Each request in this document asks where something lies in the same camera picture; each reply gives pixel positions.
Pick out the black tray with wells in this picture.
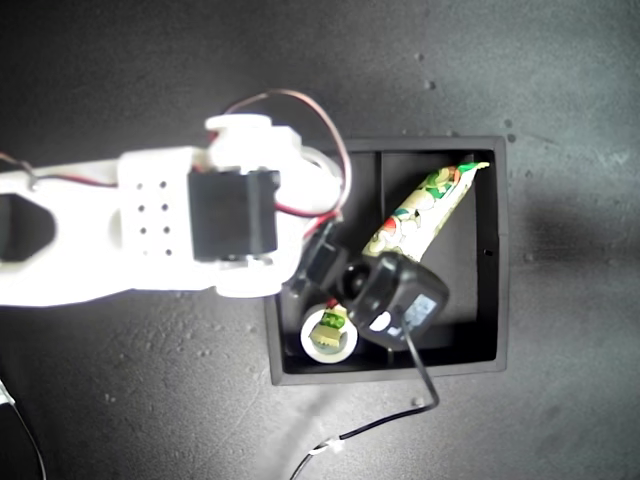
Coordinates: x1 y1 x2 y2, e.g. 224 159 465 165
262 135 510 386

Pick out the thin black cable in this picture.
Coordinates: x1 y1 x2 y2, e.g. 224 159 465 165
0 394 47 480

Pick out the white cable tag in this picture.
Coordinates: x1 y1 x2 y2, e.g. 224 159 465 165
309 436 346 455

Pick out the small black camera box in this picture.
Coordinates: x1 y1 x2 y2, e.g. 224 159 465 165
343 251 450 350

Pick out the red black gripper wire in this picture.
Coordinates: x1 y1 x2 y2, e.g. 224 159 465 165
222 89 354 222

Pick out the red black forearm wire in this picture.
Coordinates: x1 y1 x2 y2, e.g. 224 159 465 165
0 152 121 190

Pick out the snack bar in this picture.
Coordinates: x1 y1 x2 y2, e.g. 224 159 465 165
309 160 492 347

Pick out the black camera cable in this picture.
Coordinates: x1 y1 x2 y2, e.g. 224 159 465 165
288 319 441 480

